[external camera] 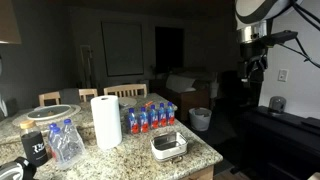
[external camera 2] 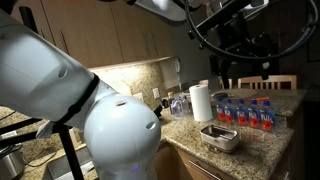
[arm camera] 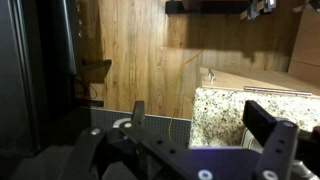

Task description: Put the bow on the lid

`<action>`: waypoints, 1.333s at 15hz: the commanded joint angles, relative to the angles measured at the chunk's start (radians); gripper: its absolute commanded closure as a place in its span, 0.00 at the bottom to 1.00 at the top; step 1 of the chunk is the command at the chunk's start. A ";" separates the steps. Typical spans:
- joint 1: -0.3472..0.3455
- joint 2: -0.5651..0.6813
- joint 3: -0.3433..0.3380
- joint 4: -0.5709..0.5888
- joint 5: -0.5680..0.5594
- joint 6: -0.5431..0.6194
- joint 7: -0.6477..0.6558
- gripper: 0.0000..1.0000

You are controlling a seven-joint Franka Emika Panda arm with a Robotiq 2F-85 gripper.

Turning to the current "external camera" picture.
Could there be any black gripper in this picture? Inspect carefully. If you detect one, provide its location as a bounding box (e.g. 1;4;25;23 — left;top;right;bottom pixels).
237;41;270;85

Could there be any glass dome jar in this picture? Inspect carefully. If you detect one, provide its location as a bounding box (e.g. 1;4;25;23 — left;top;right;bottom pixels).
268;95;288;115

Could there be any brown wooden chest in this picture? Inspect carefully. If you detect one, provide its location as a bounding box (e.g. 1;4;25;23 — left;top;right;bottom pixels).
149;78;212;123

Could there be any grey waste bin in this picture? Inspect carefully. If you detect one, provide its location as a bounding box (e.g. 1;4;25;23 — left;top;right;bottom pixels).
188;107;213;132

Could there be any black low cabinet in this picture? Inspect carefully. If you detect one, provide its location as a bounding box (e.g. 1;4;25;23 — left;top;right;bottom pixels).
238;105;320;180

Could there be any Fiji water bottle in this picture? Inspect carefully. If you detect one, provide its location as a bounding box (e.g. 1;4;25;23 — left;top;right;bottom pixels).
127;107;140;135
138;106;150;134
148;104;159;130
165;101;176;126
157;102;168;128

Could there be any wooden slat-back chair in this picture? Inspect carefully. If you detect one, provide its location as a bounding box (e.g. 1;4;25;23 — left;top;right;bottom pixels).
103;83;148;99
38;91;62;108
78;88;99;103

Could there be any white paper towel roll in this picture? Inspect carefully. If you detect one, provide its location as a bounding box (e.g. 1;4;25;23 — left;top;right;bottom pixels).
90;95;123;151

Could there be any round tan placemat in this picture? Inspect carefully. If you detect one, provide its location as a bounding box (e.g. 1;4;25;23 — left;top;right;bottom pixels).
12;103;83;128

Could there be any black bottle wooden cap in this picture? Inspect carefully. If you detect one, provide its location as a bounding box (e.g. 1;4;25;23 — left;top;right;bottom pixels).
19;119;49;168

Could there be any tan lamp shade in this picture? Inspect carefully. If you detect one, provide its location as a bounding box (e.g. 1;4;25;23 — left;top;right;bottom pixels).
0;0;23;45

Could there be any white wall light switch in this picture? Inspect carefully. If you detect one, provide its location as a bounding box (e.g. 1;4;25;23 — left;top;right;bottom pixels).
277;68;290;83

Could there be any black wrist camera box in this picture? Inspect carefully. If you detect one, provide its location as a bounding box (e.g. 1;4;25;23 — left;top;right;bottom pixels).
266;30;299;46

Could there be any dark framed wall picture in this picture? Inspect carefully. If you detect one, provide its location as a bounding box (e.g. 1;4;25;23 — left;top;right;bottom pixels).
100;21;145;78

